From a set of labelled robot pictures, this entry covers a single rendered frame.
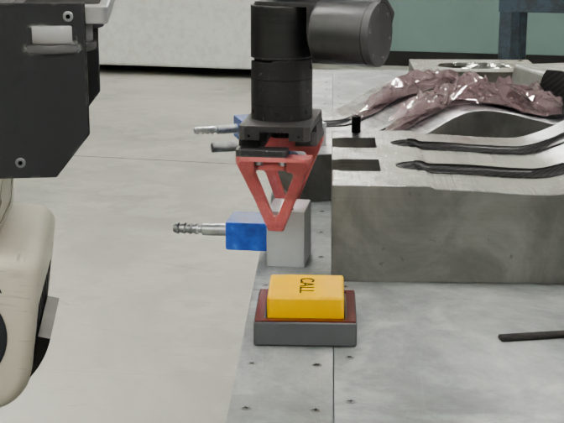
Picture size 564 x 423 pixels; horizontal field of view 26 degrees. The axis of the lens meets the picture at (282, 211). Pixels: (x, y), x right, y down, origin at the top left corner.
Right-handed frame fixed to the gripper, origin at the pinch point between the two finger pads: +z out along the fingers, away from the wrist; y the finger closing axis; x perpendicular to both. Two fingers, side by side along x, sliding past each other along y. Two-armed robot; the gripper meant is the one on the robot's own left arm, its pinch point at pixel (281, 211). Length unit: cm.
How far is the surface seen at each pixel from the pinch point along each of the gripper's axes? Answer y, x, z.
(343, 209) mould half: -6.2, -6.4, -2.0
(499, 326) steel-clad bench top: -16.0, -20.1, 4.8
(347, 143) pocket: 15.5, -4.9, -3.8
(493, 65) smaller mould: 93, -22, -2
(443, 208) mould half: -5.3, -15.2, -2.2
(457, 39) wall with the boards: 724, -17, 62
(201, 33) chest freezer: 653, 144, 52
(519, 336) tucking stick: -19.3, -21.5, 4.5
